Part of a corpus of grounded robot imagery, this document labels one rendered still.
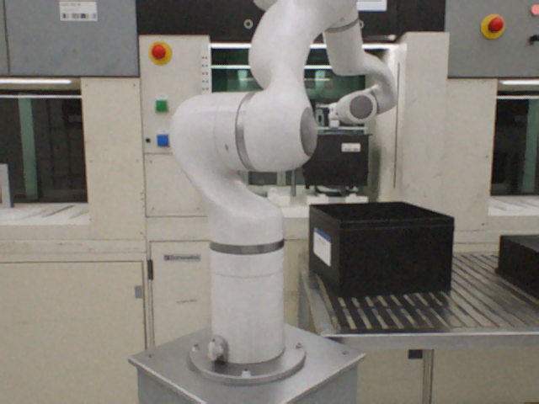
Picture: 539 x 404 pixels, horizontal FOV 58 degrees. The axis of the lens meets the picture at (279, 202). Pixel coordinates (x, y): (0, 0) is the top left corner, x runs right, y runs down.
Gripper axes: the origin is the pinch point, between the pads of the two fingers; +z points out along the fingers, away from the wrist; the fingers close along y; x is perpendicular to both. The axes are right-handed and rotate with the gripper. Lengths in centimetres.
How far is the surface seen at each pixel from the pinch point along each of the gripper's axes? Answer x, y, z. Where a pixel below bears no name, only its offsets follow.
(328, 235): -30, -11, -49
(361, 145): -10.9, 8.1, 5.3
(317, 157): -15.1, -7.1, 5.4
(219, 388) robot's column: -43, -33, -94
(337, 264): -35, -10, -56
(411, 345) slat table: -45, 1, -77
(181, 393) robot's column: -43, -38, -94
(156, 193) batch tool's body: -25, -58, -13
